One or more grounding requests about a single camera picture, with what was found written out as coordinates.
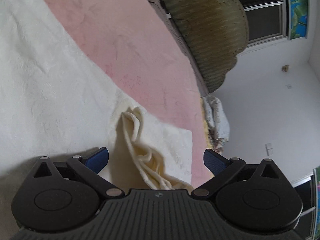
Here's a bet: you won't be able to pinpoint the cream white pants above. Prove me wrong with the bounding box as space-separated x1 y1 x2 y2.
1 0 193 192

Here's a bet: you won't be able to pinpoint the white patterned cloth bundle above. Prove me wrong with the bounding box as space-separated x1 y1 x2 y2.
202 94 230 154

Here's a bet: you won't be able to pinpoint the olive green padded headboard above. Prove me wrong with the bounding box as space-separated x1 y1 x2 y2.
162 0 249 93

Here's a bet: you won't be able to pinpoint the pink floral bed blanket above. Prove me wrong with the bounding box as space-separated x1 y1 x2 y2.
44 0 211 187

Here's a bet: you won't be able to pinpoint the blue floral curtain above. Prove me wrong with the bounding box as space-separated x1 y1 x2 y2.
289 0 308 40

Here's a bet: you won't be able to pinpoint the white wall socket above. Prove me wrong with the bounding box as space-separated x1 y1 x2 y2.
265 143 273 156

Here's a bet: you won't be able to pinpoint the window with metal frame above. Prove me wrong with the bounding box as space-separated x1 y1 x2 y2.
239 0 288 46

